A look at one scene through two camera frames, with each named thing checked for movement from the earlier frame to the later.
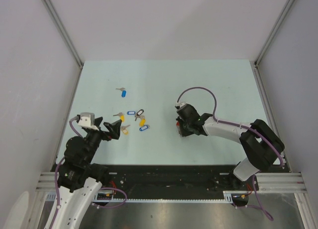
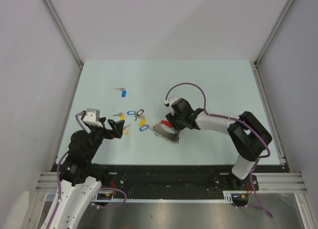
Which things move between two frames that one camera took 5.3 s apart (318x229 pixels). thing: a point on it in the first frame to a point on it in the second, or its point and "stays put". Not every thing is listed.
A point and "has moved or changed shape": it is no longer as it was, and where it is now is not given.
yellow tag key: (124, 130) stays put
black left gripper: (114, 128) stays put
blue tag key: (144, 127) stays put
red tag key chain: (178, 129) has moved or changed shape
